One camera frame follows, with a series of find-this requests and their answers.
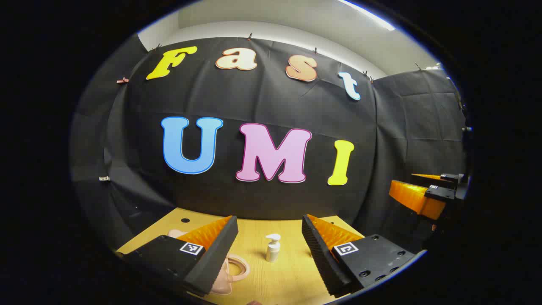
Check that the white pump bottle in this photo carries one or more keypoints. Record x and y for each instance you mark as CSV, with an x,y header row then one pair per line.
x,y
272,252

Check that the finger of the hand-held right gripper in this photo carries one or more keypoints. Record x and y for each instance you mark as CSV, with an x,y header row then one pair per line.
x,y
440,192
446,178

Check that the pink suitcase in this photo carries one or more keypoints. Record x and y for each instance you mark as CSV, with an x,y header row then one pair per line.
x,y
220,281

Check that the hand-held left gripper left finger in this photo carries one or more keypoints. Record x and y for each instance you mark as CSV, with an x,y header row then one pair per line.
x,y
216,258

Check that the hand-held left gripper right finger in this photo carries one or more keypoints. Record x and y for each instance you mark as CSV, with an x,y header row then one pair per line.
x,y
319,258

